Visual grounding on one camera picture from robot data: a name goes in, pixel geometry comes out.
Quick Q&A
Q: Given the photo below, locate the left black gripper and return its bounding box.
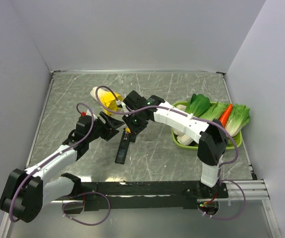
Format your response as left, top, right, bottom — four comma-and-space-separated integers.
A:
86, 111, 124, 142

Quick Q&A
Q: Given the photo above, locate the black remote control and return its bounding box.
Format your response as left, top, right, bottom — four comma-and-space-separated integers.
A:
114, 130, 130, 165

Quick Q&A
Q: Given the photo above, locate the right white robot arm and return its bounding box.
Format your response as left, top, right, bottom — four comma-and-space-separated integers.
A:
121, 91, 228, 198

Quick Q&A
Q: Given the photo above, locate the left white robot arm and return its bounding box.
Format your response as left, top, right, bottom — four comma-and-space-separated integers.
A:
0, 112, 124, 223

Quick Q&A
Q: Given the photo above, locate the yellow toy cabbage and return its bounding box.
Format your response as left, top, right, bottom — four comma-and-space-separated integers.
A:
98, 88, 123, 111

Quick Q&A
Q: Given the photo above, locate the green plastic tray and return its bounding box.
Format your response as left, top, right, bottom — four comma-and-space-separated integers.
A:
171, 100, 243, 151

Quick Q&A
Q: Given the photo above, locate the dark green bok choy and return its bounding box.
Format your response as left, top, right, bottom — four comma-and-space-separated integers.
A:
185, 93, 211, 117

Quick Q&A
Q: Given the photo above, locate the light green napa cabbage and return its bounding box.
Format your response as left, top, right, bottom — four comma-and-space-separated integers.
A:
199, 103, 229, 121

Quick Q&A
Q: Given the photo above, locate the orange toy carrot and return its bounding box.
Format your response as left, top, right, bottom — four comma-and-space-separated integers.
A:
219, 104, 233, 127

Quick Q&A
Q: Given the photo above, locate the green lettuce toy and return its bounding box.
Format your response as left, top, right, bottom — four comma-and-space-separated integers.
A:
225, 104, 250, 137

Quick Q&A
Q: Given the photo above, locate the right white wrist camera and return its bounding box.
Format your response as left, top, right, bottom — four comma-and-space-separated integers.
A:
116, 98, 129, 112

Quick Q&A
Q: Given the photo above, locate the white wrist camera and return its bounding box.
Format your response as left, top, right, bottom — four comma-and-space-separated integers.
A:
80, 110, 95, 120
116, 98, 129, 112

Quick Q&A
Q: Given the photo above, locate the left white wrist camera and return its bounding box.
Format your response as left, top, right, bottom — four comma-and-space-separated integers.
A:
80, 110, 95, 120

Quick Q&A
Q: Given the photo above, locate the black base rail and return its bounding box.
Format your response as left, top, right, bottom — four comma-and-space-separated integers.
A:
52, 180, 228, 212

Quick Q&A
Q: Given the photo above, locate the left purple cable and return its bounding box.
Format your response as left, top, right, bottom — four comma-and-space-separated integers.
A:
8, 103, 95, 223

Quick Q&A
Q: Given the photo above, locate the purple cable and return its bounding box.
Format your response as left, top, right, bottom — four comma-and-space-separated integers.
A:
8, 103, 95, 223
95, 85, 239, 166

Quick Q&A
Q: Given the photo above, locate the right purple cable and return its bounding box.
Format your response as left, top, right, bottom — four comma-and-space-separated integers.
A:
95, 85, 239, 166

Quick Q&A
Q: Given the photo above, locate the aluminium frame rail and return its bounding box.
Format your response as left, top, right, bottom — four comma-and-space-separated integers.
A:
226, 180, 270, 206

